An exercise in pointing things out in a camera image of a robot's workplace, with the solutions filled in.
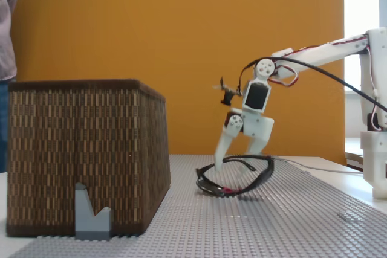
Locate black camera cable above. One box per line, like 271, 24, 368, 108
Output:
237, 57, 387, 112

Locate person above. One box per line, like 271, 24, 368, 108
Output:
0, 0, 25, 174

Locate grey studded baseplate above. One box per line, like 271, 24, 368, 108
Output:
8, 153, 387, 258

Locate white cable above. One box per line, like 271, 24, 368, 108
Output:
273, 155, 363, 175

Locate small clear flat piece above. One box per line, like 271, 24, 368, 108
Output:
336, 211, 360, 222

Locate brown woven bin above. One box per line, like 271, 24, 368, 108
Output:
5, 79, 172, 238

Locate grey brick bracket piece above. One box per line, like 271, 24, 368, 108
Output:
74, 182, 111, 240

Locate black sunglasses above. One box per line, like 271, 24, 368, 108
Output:
195, 154, 275, 200

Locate small black gripper camera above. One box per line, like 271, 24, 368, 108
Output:
213, 76, 242, 106

